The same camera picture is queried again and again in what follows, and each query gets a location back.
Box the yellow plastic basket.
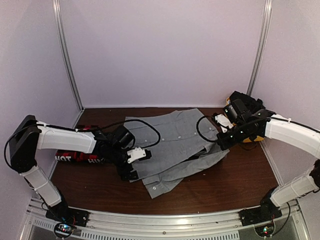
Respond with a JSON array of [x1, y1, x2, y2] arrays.
[[224, 96, 266, 143]]

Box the red black plaid shirt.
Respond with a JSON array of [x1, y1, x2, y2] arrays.
[[54, 124, 106, 166]]

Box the grey long sleeve shirt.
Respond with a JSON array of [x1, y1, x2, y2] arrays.
[[124, 108, 229, 199]]

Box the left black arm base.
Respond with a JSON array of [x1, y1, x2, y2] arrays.
[[41, 199, 89, 239]]

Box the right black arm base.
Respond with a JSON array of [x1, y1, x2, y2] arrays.
[[238, 188, 283, 239]]

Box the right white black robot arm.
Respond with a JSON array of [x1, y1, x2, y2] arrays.
[[213, 99, 320, 221]]

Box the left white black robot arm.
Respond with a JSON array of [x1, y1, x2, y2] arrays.
[[3, 115, 147, 222]]

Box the black clothes in basket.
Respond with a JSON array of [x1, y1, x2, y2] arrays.
[[229, 91, 266, 114]]

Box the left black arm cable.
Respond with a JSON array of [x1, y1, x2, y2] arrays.
[[94, 119, 161, 150]]

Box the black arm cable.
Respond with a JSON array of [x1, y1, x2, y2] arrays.
[[94, 119, 161, 150], [195, 114, 218, 143]]

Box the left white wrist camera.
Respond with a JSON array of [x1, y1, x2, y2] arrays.
[[127, 147, 152, 164]]

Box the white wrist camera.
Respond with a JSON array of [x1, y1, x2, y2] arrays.
[[212, 113, 234, 133], [127, 147, 152, 164]]

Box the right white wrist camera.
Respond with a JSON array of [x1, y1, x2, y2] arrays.
[[212, 113, 234, 133]]

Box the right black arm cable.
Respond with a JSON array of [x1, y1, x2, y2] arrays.
[[195, 114, 218, 143]]

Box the front aluminium rail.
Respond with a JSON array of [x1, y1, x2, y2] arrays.
[[18, 198, 310, 240]]

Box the right aluminium frame post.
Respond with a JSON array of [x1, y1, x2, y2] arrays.
[[246, 0, 273, 96]]

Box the aluminium frame post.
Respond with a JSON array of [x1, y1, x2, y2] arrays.
[[246, 0, 273, 96], [52, 0, 84, 112]]

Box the left aluminium frame post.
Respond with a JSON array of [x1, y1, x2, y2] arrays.
[[52, 0, 84, 112]]

